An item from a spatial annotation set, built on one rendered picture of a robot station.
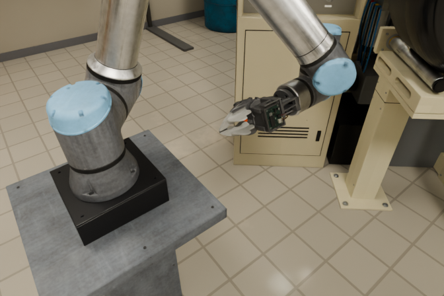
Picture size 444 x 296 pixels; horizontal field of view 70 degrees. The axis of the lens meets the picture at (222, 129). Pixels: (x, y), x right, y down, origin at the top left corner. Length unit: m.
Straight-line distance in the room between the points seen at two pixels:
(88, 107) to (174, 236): 0.40
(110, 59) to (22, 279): 1.15
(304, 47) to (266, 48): 0.89
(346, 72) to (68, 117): 0.61
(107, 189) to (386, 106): 1.18
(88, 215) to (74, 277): 0.14
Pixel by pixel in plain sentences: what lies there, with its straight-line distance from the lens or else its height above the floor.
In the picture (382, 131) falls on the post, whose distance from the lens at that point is 1.63.
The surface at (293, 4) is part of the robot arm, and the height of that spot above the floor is 1.17.
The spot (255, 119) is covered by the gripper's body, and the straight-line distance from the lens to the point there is 0.80.
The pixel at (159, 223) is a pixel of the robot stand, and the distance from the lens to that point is 0.94.
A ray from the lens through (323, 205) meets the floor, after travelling 1.83.
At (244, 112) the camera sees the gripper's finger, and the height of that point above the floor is 0.92.
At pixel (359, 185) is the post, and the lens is 1.85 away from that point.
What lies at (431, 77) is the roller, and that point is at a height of 0.91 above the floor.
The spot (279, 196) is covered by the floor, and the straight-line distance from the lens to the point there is 1.82.
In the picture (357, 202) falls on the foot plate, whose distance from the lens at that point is 1.90.
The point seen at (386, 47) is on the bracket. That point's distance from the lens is 1.39.
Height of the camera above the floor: 1.34
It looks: 36 degrees down
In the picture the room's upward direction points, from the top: straight up
